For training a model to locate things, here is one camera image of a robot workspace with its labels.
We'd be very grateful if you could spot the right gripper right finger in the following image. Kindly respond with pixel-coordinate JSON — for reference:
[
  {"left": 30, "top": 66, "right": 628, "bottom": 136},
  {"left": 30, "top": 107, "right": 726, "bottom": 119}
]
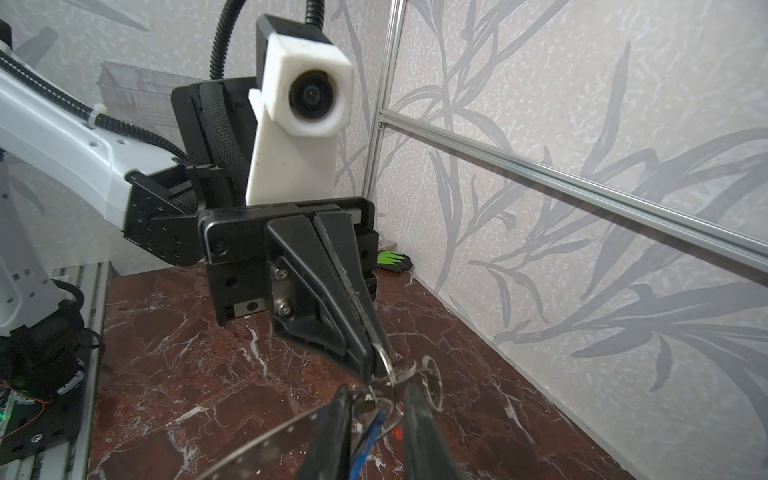
[{"left": 403, "top": 385, "right": 464, "bottom": 480}]

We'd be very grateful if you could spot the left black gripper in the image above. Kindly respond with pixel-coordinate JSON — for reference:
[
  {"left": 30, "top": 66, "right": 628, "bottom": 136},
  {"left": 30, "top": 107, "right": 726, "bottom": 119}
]
[{"left": 198, "top": 197, "right": 388, "bottom": 381}]

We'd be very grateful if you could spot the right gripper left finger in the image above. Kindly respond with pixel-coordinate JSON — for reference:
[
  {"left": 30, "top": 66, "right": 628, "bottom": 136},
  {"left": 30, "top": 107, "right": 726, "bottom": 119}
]
[{"left": 294, "top": 385, "right": 353, "bottom": 480}]

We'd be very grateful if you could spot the blue key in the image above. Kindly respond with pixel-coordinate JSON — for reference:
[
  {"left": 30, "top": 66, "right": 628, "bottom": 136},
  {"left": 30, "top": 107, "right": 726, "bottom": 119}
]
[{"left": 347, "top": 410, "right": 389, "bottom": 480}]

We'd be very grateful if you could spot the keyring with yellow tag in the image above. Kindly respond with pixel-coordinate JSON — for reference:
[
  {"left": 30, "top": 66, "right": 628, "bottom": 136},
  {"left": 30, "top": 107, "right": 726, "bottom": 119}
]
[{"left": 199, "top": 354, "right": 445, "bottom": 479}]

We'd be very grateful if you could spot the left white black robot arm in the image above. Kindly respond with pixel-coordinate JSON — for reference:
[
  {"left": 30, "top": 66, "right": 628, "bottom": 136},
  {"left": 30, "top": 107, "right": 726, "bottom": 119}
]
[{"left": 1, "top": 1, "right": 389, "bottom": 382}]

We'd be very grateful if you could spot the green black work glove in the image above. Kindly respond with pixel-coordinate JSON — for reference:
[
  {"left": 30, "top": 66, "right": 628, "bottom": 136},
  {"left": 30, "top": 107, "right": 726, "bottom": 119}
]
[{"left": 377, "top": 250, "right": 413, "bottom": 273}]

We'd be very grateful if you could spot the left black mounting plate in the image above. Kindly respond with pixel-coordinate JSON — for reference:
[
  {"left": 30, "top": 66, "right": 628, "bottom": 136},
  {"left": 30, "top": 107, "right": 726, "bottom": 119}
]
[{"left": 1, "top": 386, "right": 84, "bottom": 465}]

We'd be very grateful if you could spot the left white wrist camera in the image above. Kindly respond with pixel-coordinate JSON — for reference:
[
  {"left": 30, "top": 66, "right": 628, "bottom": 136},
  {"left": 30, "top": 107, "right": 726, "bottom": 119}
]
[{"left": 245, "top": 14, "right": 355, "bottom": 206}]

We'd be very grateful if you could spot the clear plastic wall tray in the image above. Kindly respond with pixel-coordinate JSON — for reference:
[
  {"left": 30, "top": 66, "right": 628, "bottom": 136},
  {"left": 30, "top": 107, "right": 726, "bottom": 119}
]
[{"left": 97, "top": 61, "right": 202, "bottom": 129}]

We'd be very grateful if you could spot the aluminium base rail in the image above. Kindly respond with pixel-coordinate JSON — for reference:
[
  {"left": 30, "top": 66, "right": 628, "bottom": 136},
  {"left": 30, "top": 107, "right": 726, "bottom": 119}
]
[{"left": 1, "top": 262, "right": 113, "bottom": 479}]

